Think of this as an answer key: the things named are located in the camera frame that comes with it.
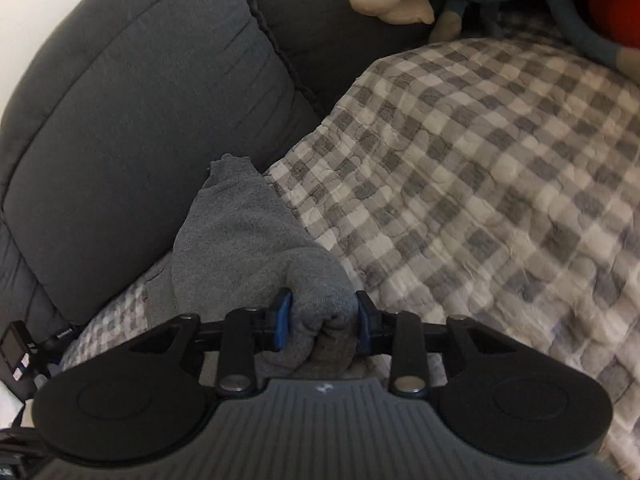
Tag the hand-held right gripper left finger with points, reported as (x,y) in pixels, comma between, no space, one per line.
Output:
(284,320)

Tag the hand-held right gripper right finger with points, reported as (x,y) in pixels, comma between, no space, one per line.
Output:
(364,325)

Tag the dark grey sofa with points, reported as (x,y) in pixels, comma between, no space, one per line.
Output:
(125,135)

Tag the grey checked quilt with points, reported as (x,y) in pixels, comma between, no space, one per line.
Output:
(475,185)

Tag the red lobed plush cushion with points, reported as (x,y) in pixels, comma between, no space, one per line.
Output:
(615,10)

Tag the grey knit sweater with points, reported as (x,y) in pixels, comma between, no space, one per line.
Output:
(235,240)

